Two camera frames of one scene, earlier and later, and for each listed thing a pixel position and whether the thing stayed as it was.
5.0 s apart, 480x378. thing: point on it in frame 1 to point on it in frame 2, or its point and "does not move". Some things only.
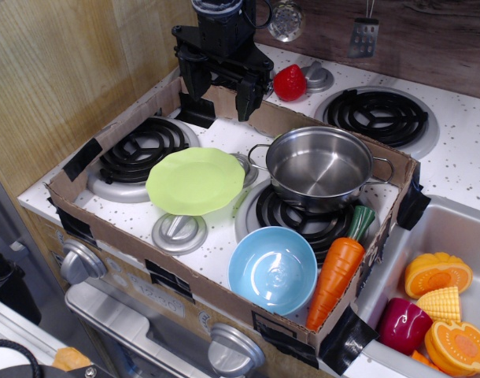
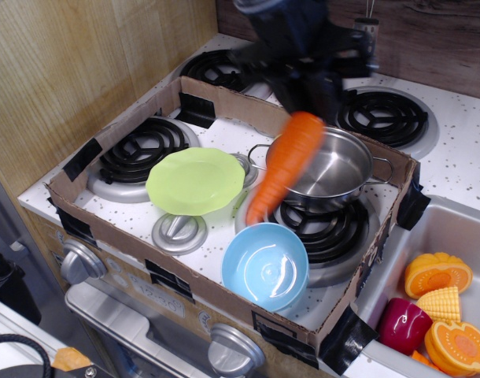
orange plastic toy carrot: x=337 y=269 to x=300 y=139
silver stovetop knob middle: x=252 y=172 does not move
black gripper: x=224 y=45 to x=306 y=59
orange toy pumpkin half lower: x=458 y=348 does not move
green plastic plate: x=194 y=181 does not move
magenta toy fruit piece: x=404 y=327 does not move
